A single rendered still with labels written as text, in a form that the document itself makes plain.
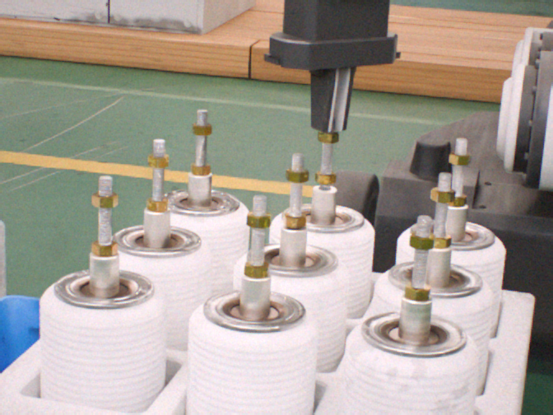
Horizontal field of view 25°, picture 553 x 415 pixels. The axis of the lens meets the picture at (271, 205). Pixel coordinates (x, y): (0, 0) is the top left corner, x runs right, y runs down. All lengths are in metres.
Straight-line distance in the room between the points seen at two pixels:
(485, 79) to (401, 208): 1.49
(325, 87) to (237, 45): 1.87
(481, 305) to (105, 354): 0.29
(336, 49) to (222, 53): 1.91
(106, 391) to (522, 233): 0.62
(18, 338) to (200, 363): 0.43
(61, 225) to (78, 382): 0.97
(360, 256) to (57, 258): 0.72
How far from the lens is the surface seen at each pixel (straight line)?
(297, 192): 1.00
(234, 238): 1.14
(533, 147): 1.26
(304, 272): 0.99
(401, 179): 1.43
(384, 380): 0.87
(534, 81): 1.28
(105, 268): 0.94
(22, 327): 1.31
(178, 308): 1.03
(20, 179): 2.12
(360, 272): 1.12
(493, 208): 1.42
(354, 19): 1.08
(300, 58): 1.05
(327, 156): 1.12
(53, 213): 1.94
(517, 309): 1.17
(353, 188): 1.45
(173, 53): 3.00
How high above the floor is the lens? 0.60
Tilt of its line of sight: 17 degrees down
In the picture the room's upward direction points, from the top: 3 degrees clockwise
